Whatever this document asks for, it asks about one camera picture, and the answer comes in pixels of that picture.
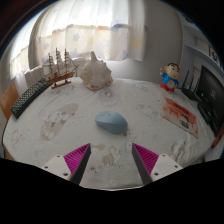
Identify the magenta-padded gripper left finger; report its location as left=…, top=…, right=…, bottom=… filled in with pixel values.
left=41, top=142, right=92, bottom=186

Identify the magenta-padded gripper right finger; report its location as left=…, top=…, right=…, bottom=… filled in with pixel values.
left=131, top=142, right=184, bottom=186

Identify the light blue computer mouse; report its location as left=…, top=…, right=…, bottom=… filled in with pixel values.
left=94, top=110, right=129, bottom=135

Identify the orange printed mouse pad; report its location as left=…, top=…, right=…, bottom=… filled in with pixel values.
left=160, top=97, right=200, bottom=139

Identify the white cartoon-print tablecloth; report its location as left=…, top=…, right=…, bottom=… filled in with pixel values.
left=1, top=76, right=218, bottom=191

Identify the black box device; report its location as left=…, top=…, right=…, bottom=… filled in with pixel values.
left=197, top=101, right=218, bottom=127

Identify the black keyboard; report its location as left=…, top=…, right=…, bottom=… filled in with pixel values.
left=10, top=78, right=53, bottom=120

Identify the black router with antennas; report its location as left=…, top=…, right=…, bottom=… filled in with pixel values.
left=180, top=69, right=203, bottom=103

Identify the wooden model sailing ship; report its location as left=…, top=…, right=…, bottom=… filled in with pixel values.
left=44, top=47, right=80, bottom=90

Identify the cartoon boy clock figurine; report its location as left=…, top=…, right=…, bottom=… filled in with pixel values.
left=159, top=62, right=182, bottom=93

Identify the large white conch shell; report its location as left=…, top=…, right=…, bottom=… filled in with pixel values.
left=79, top=50, right=114, bottom=92

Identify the orange wooden chair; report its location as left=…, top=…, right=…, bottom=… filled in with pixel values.
left=0, top=81, right=20, bottom=121

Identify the black monitor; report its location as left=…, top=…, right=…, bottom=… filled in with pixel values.
left=196, top=64, right=224, bottom=134

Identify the white star-print curtain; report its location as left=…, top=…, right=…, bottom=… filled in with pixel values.
left=8, top=0, right=149, bottom=79

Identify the white wall shelf unit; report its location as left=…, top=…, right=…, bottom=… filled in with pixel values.
left=179, top=13, right=224, bottom=68

